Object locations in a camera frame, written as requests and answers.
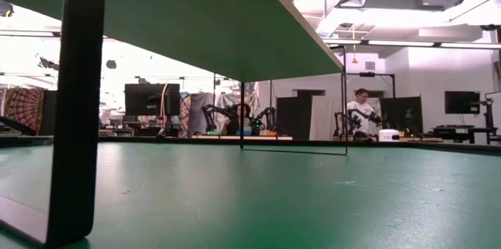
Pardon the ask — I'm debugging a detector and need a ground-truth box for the person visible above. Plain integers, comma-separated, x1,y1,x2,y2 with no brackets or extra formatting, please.
346,88,379,139
230,103,255,136

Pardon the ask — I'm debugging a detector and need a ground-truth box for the black partition panel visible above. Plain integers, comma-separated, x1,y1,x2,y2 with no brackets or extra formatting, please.
276,89,314,141
38,90,58,136
380,96,424,135

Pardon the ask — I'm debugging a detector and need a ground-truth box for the grey hanging cloth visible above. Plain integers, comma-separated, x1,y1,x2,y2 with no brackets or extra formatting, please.
187,92,214,135

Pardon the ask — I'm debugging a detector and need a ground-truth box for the white hanging sheet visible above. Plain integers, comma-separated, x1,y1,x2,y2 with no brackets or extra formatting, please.
310,96,345,141

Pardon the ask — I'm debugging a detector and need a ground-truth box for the black monitor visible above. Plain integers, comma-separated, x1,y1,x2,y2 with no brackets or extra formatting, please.
124,83,182,117

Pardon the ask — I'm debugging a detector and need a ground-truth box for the yellow hanging pendant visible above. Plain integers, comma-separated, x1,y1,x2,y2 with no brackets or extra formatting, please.
351,25,359,65

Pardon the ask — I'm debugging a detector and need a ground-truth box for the white box device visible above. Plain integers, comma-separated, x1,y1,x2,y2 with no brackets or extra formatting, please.
378,128,401,143

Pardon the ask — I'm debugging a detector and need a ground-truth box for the long ceiling light strip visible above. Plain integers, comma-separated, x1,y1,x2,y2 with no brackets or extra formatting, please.
367,39,435,48
440,41,501,49

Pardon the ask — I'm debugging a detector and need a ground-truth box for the low black table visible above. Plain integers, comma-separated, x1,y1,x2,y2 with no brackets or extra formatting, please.
430,124,501,144

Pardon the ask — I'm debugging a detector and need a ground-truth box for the patterned red tapestry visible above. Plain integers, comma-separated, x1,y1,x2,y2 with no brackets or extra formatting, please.
2,87,47,136

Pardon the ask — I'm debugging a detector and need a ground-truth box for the black ceiling fixture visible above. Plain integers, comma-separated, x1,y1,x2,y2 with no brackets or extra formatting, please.
0,0,15,18

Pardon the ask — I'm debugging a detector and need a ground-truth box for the yellow hanging cable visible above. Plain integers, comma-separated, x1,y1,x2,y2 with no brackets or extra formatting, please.
159,82,170,119

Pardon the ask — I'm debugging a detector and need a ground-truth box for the black gantry frame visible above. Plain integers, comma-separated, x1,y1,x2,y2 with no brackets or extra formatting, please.
341,71,396,99

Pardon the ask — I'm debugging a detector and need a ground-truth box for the black wall screen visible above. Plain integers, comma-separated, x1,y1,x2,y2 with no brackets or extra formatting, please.
444,91,481,115

